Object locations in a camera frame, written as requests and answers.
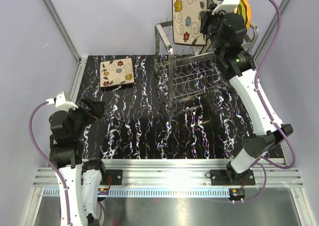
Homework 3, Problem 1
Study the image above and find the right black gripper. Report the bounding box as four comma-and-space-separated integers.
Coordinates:
199, 3, 230, 56

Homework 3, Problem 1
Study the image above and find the floral square plate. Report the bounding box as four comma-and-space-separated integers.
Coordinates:
172, 0, 208, 46
100, 58, 135, 88

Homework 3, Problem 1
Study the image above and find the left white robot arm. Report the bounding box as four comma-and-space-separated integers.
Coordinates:
49, 98, 107, 226

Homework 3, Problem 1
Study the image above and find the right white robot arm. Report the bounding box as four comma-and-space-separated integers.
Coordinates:
200, 10, 293, 185

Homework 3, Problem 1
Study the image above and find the orange scalloped plate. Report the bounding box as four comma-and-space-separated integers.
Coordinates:
237, 0, 251, 30

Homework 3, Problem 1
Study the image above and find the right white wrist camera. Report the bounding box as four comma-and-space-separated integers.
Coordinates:
212, 0, 240, 15

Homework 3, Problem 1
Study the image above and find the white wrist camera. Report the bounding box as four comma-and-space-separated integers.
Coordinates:
46, 91, 79, 112
212, 0, 240, 15

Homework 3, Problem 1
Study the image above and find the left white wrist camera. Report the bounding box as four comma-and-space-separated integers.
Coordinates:
46, 91, 79, 112

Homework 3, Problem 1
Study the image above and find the steel wire dish rack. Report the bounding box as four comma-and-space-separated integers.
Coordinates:
154, 20, 260, 110

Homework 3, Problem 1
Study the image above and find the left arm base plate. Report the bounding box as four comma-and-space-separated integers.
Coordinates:
100, 169, 123, 186

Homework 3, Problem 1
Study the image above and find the aluminium mounting rail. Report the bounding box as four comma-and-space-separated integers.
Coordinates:
33, 159, 304, 188

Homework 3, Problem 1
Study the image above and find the slotted cable duct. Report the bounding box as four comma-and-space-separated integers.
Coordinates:
43, 188, 231, 198

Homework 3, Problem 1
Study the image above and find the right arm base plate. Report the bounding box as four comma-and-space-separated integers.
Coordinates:
205, 169, 256, 186

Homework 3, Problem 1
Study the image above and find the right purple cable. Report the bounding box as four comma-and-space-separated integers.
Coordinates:
224, 0, 297, 203

